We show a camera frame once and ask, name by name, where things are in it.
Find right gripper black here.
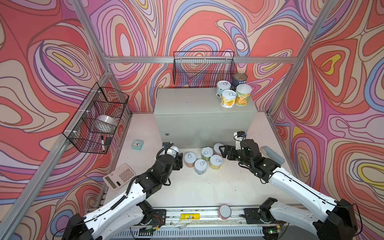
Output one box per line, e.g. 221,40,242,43
218,145,253,168

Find white can pink label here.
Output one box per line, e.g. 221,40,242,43
167,146,180,158

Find white can teal label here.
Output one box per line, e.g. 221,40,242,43
194,159,208,175

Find white can yellow orange label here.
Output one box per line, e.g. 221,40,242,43
221,90,237,109

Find yellow peach can plastic lid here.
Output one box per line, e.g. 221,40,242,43
235,84,252,106

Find light blue spotted can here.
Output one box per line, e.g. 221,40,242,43
216,81,231,98

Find dark blue tomato can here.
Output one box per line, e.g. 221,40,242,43
231,72,248,91

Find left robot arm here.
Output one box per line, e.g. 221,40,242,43
62,146,183,240

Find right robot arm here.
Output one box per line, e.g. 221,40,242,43
219,139,358,240

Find grey green stapler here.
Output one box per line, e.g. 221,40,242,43
260,146,285,166

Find white can red label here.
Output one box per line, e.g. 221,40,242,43
214,143,224,156

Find white pink calculator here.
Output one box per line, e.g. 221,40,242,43
103,164,136,191

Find mint green small clock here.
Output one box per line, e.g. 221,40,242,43
131,140,144,151

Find white can green label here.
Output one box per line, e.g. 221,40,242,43
201,147,214,162

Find black marker pen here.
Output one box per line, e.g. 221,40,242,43
101,135,106,153

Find pink tape roll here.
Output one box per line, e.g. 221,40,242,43
218,204,232,220

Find grey metal cabinet box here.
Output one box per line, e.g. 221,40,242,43
154,88,257,149

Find silver tape roll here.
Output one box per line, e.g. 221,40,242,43
94,115,118,134

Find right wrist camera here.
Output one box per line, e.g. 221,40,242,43
234,131,247,142

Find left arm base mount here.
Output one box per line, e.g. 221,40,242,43
134,209,167,228

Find aluminium front rail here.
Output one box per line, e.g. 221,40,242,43
83,205,331,232

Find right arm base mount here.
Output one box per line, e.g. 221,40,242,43
241,208,286,225

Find left black wire basket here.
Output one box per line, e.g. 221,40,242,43
63,83,129,154

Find black wire basket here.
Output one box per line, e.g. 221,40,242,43
173,50,237,88
63,83,129,154

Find back black wire basket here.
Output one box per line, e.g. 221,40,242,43
173,50,237,88

